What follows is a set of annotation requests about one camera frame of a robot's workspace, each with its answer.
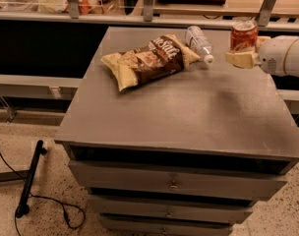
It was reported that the middle grey drawer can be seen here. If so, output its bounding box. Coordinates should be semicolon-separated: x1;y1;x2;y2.
89;195;253;223

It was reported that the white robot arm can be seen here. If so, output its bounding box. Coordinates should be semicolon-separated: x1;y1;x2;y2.
225;35;299;78

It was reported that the grey drawer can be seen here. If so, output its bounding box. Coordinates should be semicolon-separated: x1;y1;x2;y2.
69;160;286;200
89;195;253;223
100;215;232;236

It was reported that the brown yellow chip bag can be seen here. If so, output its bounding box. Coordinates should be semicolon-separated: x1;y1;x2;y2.
101;34;200;91

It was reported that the black floor cable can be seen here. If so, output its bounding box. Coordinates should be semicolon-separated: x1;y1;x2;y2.
0;137;87;236

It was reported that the clear plastic water bottle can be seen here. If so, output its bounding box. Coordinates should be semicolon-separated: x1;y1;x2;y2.
185;26;214;65

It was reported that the grey drawer cabinet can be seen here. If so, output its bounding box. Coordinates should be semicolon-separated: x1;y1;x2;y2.
54;27;299;236

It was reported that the bottom grey drawer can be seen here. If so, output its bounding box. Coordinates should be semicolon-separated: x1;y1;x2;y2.
100;215;232;236

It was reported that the grey side bench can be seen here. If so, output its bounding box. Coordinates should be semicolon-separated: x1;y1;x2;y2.
0;75;82;100

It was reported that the grey metal railing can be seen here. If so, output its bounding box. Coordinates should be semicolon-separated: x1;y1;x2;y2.
0;0;299;30

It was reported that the red coke can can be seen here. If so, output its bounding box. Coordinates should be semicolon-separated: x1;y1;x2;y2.
230;20;258;51

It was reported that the top grey drawer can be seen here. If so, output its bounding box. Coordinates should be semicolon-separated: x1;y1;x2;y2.
69;160;286;200

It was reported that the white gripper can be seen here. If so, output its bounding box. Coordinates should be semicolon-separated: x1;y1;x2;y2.
225;35;299;77

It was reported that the black stand leg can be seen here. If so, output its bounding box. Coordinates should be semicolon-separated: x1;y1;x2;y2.
15;140;47;218

